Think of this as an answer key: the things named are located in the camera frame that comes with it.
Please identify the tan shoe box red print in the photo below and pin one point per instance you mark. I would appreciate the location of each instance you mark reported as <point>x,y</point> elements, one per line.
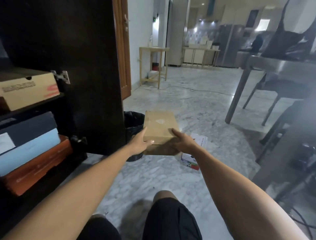
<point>27,87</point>

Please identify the white colourful printed box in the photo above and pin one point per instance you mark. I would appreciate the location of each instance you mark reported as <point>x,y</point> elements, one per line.
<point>195,158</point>

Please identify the person's right hand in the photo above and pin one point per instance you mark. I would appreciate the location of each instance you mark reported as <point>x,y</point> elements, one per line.
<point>184,143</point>

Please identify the black trash bin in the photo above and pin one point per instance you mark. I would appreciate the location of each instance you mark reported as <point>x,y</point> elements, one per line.
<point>134,123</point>

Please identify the dark grey shoe box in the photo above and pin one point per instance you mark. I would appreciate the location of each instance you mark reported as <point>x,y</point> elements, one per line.
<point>27,128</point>

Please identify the light wooden side table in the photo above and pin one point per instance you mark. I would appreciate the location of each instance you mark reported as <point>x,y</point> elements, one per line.
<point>153,64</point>

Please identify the stainless steel refrigerator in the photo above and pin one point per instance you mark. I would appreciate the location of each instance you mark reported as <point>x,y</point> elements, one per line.
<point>228,45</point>

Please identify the dark wooden shoe cabinet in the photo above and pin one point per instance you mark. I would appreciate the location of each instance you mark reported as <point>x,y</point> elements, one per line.
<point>29,188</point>

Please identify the person's black shorts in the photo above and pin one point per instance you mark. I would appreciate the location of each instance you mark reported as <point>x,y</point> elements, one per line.
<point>163,222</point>

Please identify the light blue shoe box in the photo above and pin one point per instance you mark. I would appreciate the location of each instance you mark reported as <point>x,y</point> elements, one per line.
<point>27,152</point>

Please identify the person's left hand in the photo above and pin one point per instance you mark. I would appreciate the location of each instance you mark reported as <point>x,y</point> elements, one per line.
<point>139,144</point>

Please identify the person's legs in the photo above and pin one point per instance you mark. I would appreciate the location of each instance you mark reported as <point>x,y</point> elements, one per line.
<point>165,195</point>

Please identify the brown wooden door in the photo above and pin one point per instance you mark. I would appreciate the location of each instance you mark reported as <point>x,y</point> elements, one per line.
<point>123,49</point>

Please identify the orange shoe box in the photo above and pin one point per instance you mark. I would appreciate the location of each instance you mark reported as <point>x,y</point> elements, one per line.
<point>37,170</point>

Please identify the person's left forearm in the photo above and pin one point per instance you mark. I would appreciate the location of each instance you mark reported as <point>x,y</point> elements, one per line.
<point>71,195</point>

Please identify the person's right forearm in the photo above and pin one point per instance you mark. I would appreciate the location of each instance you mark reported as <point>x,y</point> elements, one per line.
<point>246,197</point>

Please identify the person's right thumb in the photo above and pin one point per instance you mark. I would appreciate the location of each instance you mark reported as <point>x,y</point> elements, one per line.
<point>176,132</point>

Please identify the black cabinet hinge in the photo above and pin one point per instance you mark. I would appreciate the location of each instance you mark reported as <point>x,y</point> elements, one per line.
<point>78,141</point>

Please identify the metal cabinet hinge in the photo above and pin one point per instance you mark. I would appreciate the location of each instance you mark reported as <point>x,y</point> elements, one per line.
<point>61,77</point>

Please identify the grey dining table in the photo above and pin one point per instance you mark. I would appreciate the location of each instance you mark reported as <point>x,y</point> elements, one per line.
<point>259,74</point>

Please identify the black bag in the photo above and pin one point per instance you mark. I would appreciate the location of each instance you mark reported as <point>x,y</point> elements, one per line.
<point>286,39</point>

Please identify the person's left thumb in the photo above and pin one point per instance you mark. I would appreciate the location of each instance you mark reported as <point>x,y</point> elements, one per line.
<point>149,142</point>

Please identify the dark grey chair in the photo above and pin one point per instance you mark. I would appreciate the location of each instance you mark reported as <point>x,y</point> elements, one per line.
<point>279,86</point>

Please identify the small red bin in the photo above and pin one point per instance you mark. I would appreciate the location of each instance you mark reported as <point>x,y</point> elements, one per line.
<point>155,66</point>

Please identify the brown cardboard shoe box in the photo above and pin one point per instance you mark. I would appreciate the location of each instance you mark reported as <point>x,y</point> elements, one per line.
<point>159,128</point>

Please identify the dark wooden cabinet door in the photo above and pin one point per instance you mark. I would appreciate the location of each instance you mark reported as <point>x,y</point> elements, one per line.
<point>66,74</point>

